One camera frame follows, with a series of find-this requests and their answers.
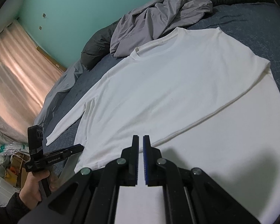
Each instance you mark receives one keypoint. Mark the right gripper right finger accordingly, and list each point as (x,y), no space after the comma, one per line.
(152,174)

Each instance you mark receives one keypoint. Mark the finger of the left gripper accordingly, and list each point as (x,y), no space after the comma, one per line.
(67,151)

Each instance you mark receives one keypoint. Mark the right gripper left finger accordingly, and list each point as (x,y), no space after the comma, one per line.
(130,168)

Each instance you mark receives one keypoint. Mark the white long-sleeve shirt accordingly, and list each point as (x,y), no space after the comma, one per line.
(205,100)

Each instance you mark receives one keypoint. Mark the person's left hand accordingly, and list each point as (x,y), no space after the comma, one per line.
(30,194)

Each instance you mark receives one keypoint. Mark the plastic bags clutter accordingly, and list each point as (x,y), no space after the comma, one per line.
(12,163)

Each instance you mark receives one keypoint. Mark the light grey blanket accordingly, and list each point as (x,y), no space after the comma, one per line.
(58,92)

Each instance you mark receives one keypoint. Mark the pink curtain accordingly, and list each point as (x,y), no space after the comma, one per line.
(26,77)

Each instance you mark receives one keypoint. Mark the light grey crumpled sheet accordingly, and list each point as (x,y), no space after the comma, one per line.
(154,19)

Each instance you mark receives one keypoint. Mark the dark blue bed cover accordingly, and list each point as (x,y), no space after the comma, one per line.
(255,25)

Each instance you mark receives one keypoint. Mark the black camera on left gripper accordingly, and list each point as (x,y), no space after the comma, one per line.
(35,138)

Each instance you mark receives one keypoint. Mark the wooden window frame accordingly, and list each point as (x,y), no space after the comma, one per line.
(51,59)

